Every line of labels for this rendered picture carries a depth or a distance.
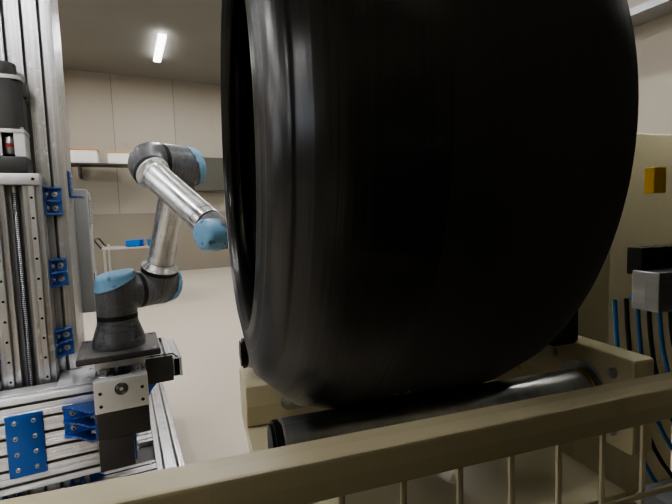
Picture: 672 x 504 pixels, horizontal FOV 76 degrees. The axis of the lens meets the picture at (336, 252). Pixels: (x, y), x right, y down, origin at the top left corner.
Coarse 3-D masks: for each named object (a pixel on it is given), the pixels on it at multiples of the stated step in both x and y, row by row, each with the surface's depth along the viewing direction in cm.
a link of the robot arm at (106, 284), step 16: (112, 272) 135; (128, 272) 133; (96, 288) 130; (112, 288) 129; (128, 288) 132; (144, 288) 136; (96, 304) 131; (112, 304) 129; (128, 304) 132; (144, 304) 139
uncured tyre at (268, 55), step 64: (256, 0) 29; (320, 0) 24; (384, 0) 24; (448, 0) 25; (512, 0) 26; (576, 0) 28; (256, 64) 29; (320, 64) 24; (384, 64) 24; (448, 64) 25; (512, 64) 26; (576, 64) 27; (256, 128) 30; (320, 128) 25; (384, 128) 24; (448, 128) 25; (512, 128) 26; (576, 128) 28; (256, 192) 31; (320, 192) 26; (384, 192) 25; (448, 192) 26; (512, 192) 27; (576, 192) 29; (256, 256) 33; (320, 256) 27; (384, 256) 26; (448, 256) 28; (512, 256) 29; (576, 256) 31; (256, 320) 37; (320, 320) 29; (384, 320) 29; (448, 320) 31; (512, 320) 33; (320, 384) 34; (384, 384) 35; (448, 384) 40
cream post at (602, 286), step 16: (608, 256) 60; (608, 272) 60; (592, 288) 60; (608, 288) 61; (592, 304) 60; (608, 304) 61; (592, 320) 60; (608, 320) 61; (592, 336) 60; (576, 448) 61; (592, 448) 62; (592, 464) 62
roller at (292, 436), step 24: (480, 384) 44; (504, 384) 44; (528, 384) 44; (552, 384) 45; (576, 384) 45; (336, 408) 40; (360, 408) 39; (384, 408) 40; (408, 408) 40; (432, 408) 40; (456, 408) 41; (288, 432) 36; (312, 432) 37; (336, 432) 37
